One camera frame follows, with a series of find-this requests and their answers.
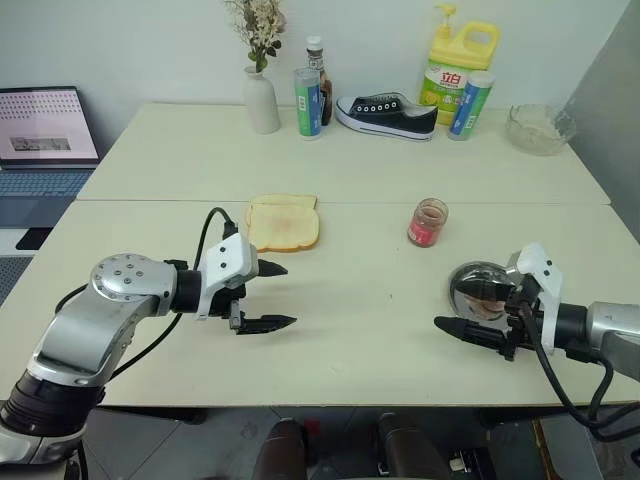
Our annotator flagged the clear glass bowl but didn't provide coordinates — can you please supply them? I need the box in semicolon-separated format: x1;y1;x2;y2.
504;103;578;157

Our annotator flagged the white ceramic vase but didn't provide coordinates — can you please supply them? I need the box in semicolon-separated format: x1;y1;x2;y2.
242;65;282;136

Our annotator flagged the brown sauce bottle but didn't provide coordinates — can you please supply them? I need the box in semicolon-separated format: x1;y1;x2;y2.
304;35;336;128

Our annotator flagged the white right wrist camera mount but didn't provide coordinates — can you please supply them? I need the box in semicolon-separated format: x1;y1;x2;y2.
504;242;565;357

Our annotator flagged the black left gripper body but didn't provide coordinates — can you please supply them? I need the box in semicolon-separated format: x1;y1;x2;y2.
202;282;250;332

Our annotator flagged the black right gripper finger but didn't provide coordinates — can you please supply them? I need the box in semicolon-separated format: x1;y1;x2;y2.
433;314;512;354
455;279;517;304

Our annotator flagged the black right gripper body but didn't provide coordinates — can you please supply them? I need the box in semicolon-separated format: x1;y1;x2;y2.
501;277;545;362

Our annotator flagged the small red-labelled jar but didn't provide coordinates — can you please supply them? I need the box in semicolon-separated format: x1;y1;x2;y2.
406;197;450;248

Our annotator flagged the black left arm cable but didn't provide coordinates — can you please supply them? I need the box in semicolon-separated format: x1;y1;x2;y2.
52;206;239;387

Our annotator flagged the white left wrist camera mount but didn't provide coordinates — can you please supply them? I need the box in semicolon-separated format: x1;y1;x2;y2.
194;233;260;322

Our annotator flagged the plain toast slice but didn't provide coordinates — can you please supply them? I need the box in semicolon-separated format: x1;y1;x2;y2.
250;194;319;211

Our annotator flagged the clear canister with blue-green label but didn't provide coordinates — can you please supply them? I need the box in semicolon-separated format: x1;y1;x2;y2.
447;70;496;143
292;66;324;142

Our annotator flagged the dark rounded shape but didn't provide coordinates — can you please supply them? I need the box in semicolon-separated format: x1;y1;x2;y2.
251;418;309;480
376;411;452;480

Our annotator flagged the open laptop computer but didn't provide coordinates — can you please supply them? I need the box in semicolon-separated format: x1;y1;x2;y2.
0;86;102;230

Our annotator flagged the black and white sneaker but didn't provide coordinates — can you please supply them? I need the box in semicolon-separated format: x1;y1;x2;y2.
333;90;441;143

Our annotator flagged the slice of toast bread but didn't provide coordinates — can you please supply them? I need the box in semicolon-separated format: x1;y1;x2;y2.
244;201;322;253

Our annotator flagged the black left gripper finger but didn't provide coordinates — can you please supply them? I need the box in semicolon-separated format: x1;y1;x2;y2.
256;257;291;280
233;313;299;336

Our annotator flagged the yellow detergent pump bottle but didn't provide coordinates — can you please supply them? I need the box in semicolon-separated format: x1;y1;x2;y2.
416;3;502;127

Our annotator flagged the shiny metal bowl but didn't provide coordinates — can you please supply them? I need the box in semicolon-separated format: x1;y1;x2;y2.
448;260;517;325

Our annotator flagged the dried flower bouquet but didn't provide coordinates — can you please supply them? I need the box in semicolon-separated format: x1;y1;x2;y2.
222;0;289;74

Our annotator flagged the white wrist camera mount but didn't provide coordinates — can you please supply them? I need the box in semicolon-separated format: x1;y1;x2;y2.
194;233;260;322
504;242;565;357

